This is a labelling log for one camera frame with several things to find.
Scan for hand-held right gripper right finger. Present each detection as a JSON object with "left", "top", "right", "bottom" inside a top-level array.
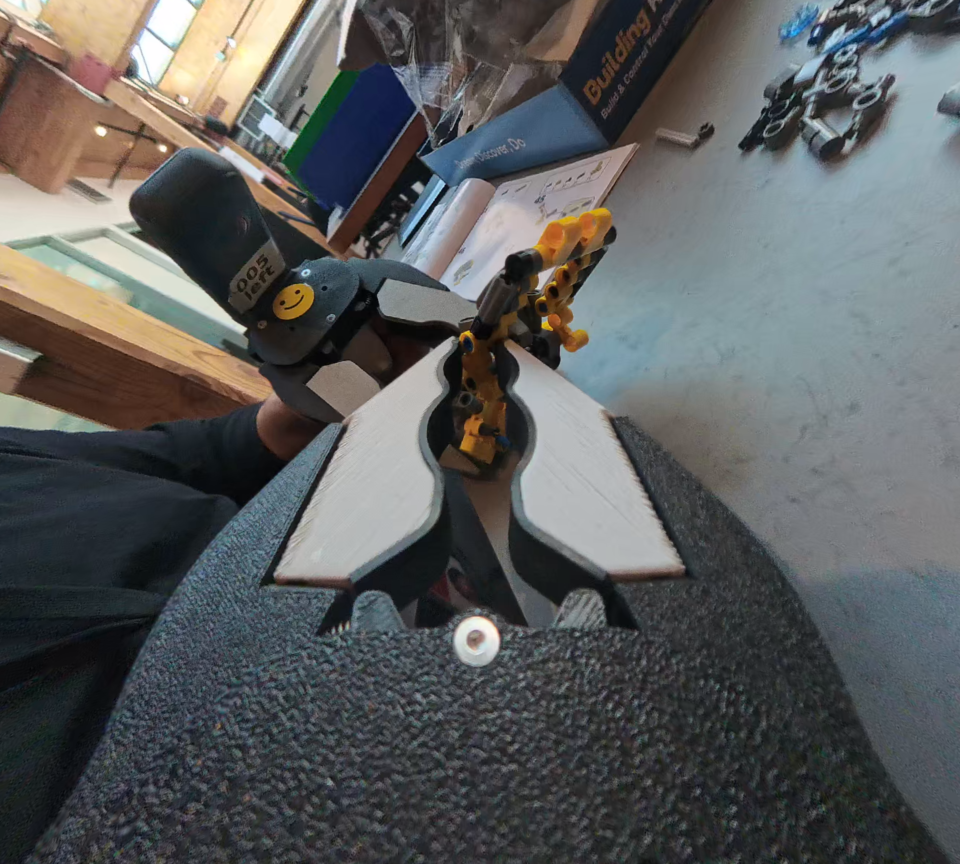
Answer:
[{"left": 506, "top": 343, "right": 687, "bottom": 582}]

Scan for blue green partition panel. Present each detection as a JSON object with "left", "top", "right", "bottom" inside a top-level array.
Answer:
[{"left": 283, "top": 63, "right": 421, "bottom": 213}]

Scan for white instruction booklet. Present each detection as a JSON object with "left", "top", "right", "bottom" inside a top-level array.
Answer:
[{"left": 401, "top": 142, "right": 640, "bottom": 303}]

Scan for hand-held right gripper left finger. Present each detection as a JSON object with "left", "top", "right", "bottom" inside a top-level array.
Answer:
[{"left": 272, "top": 337, "right": 462, "bottom": 588}]

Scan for yellow brick arm with piston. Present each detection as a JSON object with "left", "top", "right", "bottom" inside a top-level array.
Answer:
[{"left": 450, "top": 207, "right": 618, "bottom": 475}]

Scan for grey desk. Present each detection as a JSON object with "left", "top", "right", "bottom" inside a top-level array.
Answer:
[{"left": 555, "top": 0, "right": 960, "bottom": 790}]

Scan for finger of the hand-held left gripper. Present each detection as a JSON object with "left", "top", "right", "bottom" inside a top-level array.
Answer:
[
  {"left": 377, "top": 275, "right": 483, "bottom": 340},
  {"left": 306, "top": 358, "right": 381, "bottom": 423}
]

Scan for person's left hand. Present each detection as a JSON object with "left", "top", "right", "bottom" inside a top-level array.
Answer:
[{"left": 256, "top": 324, "right": 421, "bottom": 462}]

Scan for clear plastic bags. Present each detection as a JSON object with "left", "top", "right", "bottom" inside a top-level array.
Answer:
[{"left": 360, "top": 0, "right": 601, "bottom": 130}]

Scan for person's left forearm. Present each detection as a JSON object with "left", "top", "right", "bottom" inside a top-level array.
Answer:
[{"left": 0, "top": 402, "right": 286, "bottom": 580}]

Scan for blue cardboard kit box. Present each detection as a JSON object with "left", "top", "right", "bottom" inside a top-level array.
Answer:
[{"left": 337, "top": 0, "right": 770, "bottom": 186}]

